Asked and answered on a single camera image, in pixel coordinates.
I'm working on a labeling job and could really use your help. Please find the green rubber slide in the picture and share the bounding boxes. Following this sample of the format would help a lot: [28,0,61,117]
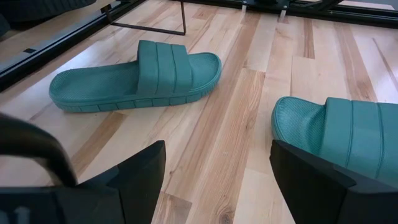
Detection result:
[271,96,398,189]
[49,39,223,113]

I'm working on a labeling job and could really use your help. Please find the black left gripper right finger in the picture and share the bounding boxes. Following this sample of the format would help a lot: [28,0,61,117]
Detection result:
[269,139,398,224]

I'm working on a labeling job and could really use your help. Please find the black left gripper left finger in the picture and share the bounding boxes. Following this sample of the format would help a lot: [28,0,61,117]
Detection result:
[0,139,167,224]

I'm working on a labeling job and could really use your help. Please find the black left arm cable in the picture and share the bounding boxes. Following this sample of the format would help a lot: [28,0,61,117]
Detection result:
[0,113,78,187]

